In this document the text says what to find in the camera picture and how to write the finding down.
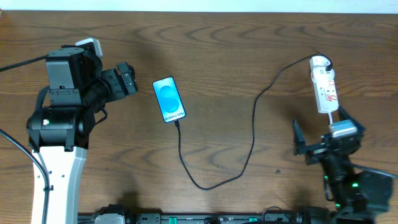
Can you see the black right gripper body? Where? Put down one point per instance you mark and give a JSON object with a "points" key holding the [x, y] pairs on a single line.
{"points": [[315, 154]]}

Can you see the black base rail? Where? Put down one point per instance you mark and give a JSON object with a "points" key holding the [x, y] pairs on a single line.
{"points": [[114, 214]]}

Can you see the white power strip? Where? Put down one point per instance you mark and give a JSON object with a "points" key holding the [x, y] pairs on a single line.
{"points": [[322, 75]]}

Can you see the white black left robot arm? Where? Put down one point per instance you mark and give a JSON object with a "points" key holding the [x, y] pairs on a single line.
{"points": [[62, 121]]}

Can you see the blue Galaxy smartphone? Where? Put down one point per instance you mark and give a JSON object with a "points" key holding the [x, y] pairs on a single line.
{"points": [[169, 100]]}

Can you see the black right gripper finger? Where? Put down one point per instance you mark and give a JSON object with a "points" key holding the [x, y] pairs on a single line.
{"points": [[344, 115], [300, 146]]}

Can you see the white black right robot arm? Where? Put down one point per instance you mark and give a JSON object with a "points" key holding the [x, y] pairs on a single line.
{"points": [[359, 193]]}

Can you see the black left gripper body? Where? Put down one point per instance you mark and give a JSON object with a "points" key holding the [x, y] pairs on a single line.
{"points": [[111, 77]]}

